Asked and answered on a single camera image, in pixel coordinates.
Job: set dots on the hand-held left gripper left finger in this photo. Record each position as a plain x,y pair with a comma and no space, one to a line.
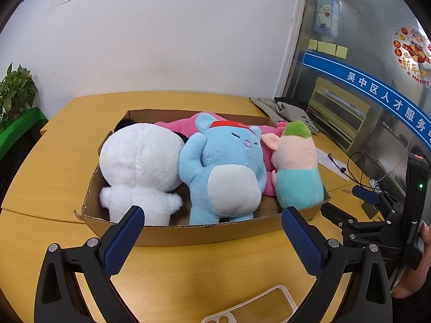
123,242

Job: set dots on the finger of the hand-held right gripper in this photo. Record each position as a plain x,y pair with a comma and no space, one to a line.
336,215
365,195

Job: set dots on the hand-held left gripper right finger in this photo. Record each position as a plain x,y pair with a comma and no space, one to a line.
303,242

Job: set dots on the pig plush with teal body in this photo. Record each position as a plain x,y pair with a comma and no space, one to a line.
296,181

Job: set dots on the cardboard box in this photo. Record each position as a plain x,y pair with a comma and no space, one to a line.
202,235

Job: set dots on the white plush toy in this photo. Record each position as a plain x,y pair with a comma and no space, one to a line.
141,161

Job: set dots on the light blue plush toy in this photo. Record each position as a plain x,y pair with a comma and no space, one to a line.
222,161

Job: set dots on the pink plush bear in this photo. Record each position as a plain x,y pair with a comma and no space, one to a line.
183,126

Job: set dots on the person's right hand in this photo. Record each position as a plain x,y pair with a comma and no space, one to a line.
422,272

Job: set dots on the small white adapter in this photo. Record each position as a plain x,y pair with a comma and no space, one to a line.
375,183

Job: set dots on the dark grey flat device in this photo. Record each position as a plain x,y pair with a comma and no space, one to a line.
370,210

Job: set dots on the white paper sheet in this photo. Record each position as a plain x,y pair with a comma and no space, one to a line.
325,158

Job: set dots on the clear phone case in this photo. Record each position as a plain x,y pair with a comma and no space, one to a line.
262,304

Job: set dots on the shelf behind glass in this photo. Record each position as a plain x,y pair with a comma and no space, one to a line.
336,107

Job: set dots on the grey cloth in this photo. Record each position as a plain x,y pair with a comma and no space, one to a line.
269,106

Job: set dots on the blue window banner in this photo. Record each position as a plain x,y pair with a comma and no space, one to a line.
336,65

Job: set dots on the round festive window sticker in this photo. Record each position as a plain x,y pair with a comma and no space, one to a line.
414,50

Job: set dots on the yellow sticky note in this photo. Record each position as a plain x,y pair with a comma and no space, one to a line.
323,46
313,44
342,51
332,48

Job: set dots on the green planter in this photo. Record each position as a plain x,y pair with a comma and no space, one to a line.
23,121

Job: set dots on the carton shaped window poster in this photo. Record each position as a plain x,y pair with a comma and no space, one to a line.
326,13

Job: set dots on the green potted plant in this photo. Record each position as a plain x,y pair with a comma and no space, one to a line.
16,87

